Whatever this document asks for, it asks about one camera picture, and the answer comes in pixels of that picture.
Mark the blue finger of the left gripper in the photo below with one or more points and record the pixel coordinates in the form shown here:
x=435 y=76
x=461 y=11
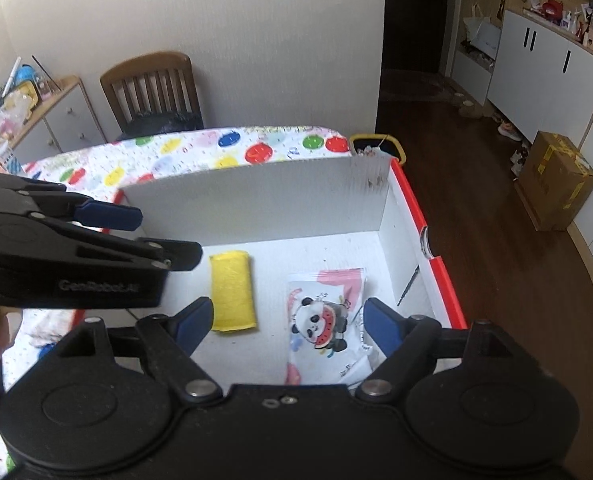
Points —
x=108 y=216

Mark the polka dot tablecloth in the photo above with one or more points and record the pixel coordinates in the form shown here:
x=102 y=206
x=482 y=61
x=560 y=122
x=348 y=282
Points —
x=101 y=172

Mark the brown cardboard box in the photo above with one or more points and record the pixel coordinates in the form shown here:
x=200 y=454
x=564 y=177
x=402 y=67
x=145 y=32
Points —
x=555 y=182

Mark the clear plastic bag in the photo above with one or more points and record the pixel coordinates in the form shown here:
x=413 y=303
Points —
x=13 y=114

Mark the white wall cabinet unit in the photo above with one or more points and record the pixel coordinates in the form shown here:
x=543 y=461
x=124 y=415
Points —
x=531 y=61

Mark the panda print packet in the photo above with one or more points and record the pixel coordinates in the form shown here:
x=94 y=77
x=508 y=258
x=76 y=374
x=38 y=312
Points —
x=328 y=342

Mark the black cushion on chair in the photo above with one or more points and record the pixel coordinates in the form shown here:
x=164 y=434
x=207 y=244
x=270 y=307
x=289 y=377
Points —
x=152 y=124

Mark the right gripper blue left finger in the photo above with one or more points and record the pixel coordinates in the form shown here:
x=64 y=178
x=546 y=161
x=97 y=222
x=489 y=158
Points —
x=168 y=343

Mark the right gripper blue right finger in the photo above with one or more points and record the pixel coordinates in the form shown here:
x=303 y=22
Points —
x=409 y=346

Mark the brown wooden chair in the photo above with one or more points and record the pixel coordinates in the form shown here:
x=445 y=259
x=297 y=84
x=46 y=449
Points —
x=158 y=82

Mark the wooden side cabinet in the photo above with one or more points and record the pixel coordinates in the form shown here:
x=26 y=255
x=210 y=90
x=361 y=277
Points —
x=64 y=123

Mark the red cardboard shoe box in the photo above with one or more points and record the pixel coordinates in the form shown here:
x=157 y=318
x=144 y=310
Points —
x=292 y=218

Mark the yellow rimmed bin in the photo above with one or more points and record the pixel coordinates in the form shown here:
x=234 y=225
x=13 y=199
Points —
x=377 y=144

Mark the yellow sponge cloth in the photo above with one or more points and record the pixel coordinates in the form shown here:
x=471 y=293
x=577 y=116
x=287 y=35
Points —
x=232 y=292

